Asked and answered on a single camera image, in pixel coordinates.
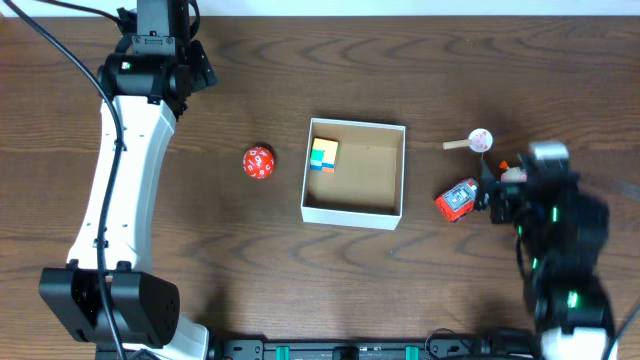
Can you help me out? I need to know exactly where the pink white pig toy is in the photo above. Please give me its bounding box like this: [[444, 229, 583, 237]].
[[499, 161, 527, 183]]

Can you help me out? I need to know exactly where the red toy fire truck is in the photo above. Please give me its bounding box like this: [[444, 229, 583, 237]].
[[435, 178, 479, 223]]

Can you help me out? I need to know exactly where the colourful puzzle cube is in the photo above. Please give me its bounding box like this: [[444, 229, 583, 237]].
[[309, 138, 339, 173]]

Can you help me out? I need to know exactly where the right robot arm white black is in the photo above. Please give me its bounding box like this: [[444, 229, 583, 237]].
[[475, 155, 617, 359]]

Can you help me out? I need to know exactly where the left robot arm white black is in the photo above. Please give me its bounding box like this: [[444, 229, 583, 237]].
[[39, 0, 217, 359]]

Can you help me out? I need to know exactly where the red many-sided die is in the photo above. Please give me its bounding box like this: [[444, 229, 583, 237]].
[[242, 146, 275, 179]]

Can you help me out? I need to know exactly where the white cardboard box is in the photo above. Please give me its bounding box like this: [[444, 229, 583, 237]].
[[300, 118, 406, 231]]

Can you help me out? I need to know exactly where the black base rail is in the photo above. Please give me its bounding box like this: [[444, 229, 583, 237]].
[[208, 334, 540, 360]]

